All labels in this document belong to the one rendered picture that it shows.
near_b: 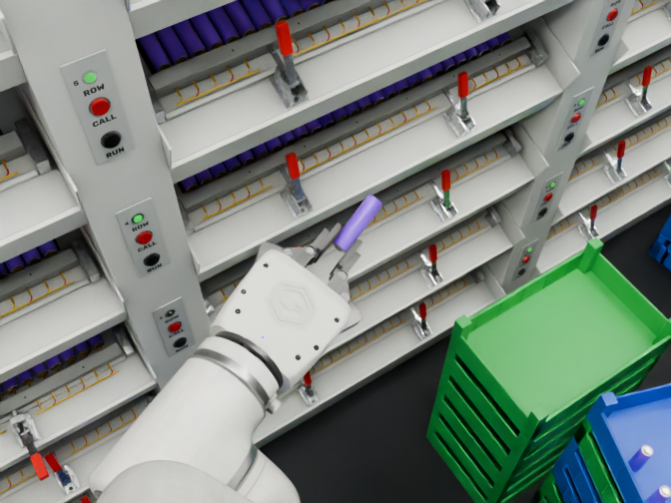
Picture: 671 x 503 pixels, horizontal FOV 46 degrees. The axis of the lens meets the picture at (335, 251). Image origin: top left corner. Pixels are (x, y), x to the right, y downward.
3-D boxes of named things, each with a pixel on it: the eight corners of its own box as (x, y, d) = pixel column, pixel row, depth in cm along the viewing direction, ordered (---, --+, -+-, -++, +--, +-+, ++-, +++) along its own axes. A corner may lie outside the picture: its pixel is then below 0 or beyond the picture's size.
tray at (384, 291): (504, 251, 152) (535, 230, 139) (230, 409, 134) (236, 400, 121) (449, 166, 156) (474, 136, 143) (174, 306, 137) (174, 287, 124)
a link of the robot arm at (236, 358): (279, 408, 65) (299, 381, 66) (195, 343, 65) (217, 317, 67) (256, 434, 72) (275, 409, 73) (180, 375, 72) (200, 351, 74)
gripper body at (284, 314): (296, 394, 66) (362, 302, 72) (201, 320, 66) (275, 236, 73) (274, 418, 72) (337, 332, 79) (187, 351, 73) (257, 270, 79)
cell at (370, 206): (369, 193, 80) (331, 242, 79) (383, 203, 80) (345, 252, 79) (367, 196, 82) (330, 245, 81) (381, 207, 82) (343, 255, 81)
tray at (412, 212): (524, 187, 136) (561, 155, 123) (215, 355, 117) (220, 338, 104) (462, 92, 139) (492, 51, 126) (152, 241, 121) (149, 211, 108)
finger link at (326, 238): (308, 269, 75) (343, 225, 78) (281, 250, 75) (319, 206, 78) (299, 283, 77) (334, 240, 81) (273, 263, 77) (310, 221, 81)
